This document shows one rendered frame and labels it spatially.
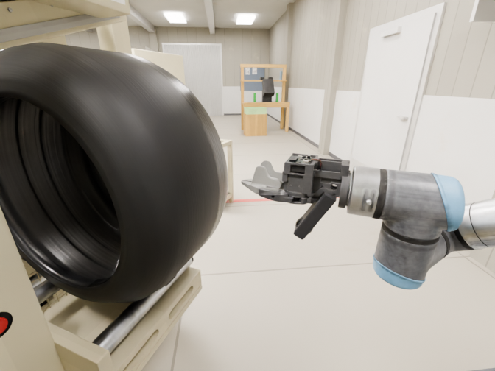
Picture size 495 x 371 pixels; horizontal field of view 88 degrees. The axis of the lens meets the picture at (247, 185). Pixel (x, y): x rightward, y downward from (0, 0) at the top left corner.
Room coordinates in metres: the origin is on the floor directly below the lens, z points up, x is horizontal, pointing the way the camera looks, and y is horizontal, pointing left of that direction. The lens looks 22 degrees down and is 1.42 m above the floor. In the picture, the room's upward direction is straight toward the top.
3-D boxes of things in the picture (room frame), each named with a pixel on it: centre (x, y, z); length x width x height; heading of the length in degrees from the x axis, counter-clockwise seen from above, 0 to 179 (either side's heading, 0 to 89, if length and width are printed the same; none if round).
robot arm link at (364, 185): (0.43, -0.21, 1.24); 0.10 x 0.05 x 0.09; 159
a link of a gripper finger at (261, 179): (0.48, -0.03, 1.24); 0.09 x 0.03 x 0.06; 69
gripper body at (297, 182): (0.46, -0.13, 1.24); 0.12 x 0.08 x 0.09; 69
